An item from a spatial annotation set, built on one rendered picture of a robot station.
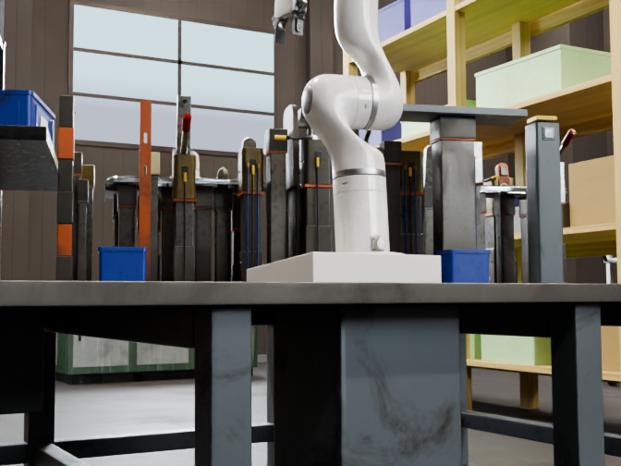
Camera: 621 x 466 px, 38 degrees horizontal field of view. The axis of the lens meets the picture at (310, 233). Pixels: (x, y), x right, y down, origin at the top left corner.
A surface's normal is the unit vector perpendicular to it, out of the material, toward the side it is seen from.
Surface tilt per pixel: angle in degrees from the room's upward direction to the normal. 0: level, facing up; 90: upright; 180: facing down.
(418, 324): 90
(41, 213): 90
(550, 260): 90
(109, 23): 90
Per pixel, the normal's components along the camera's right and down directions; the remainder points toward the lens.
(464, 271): 0.22, -0.07
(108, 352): 0.48, -0.07
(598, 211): -0.91, -0.03
